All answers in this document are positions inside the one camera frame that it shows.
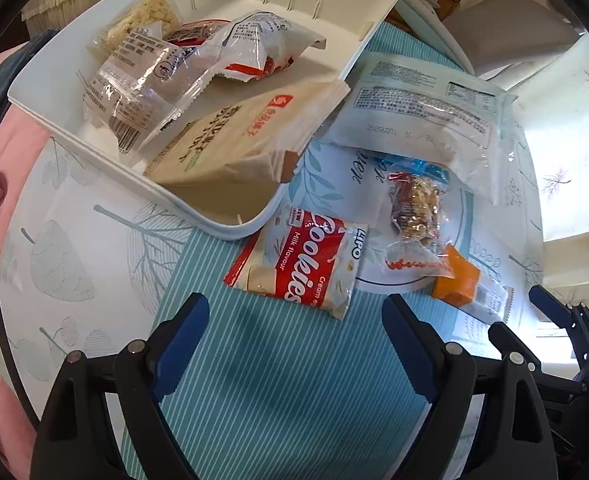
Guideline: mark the pink quilt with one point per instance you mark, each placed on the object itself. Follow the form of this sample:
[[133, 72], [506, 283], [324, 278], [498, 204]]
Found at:
[[4, 310]]

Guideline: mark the orange and white bar packet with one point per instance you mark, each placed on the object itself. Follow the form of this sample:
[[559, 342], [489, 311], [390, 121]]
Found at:
[[457, 280]]

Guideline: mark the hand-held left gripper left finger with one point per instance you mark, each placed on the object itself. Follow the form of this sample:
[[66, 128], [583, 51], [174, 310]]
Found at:
[[184, 345]]

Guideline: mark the grey office chair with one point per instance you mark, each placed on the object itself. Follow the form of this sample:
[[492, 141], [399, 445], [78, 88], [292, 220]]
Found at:
[[504, 30]]

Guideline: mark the clear packet of walnut dates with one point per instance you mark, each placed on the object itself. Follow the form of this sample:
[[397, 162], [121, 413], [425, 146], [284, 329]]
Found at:
[[417, 205]]

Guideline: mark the white leaf printed curtain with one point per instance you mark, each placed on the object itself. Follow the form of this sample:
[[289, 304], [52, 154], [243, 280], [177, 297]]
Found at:
[[574, 110]]

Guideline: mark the clear packet of pale chunks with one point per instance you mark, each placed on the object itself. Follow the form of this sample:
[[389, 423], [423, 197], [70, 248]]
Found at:
[[144, 15]]

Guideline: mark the clear packet of orange crackers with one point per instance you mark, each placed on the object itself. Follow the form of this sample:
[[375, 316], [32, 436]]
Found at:
[[134, 90]]

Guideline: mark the large pale translucent snack packet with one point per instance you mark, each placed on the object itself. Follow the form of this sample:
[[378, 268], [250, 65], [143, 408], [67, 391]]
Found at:
[[424, 110]]

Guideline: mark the beige cracker packet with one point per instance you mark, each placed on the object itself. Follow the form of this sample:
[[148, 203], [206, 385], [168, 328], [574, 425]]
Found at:
[[234, 135]]

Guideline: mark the white plastic storage box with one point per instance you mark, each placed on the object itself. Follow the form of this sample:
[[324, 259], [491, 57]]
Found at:
[[354, 10]]

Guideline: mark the red packet of dark dates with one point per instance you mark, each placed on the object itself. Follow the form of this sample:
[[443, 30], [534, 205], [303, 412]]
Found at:
[[194, 34]]

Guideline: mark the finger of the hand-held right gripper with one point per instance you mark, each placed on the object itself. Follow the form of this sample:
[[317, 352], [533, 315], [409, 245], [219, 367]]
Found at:
[[506, 337], [549, 302]]

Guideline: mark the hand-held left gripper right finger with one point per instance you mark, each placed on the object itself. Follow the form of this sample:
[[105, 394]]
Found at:
[[409, 350]]

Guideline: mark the red white cookie packet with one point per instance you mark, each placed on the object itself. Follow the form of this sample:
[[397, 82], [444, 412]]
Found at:
[[299, 255]]

